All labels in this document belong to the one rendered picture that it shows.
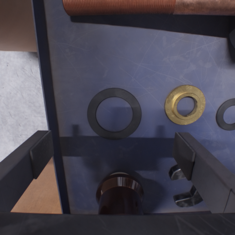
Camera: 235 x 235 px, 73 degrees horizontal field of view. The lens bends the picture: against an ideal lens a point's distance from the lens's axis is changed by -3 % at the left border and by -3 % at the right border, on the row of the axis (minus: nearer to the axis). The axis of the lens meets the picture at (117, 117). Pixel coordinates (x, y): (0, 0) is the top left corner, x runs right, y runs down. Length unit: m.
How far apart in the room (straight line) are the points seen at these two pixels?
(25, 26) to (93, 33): 0.43
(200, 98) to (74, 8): 0.21
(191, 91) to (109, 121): 0.13
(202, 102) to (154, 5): 0.15
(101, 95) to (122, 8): 0.11
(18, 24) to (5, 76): 0.76
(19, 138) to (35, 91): 0.39
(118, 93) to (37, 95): 1.05
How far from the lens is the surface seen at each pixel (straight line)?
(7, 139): 1.49
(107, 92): 0.25
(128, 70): 0.25
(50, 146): 0.17
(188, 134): 0.17
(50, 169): 0.84
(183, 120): 0.27
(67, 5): 0.24
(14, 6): 0.58
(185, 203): 0.36
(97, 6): 0.22
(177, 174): 0.31
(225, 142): 0.33
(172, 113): 0.27
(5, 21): 0.58
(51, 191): 0.72
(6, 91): 1.37
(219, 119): 0.30
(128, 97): 0.25
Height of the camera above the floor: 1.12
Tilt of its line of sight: 73 degrees down
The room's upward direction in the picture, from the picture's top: 178 degrees clockwise
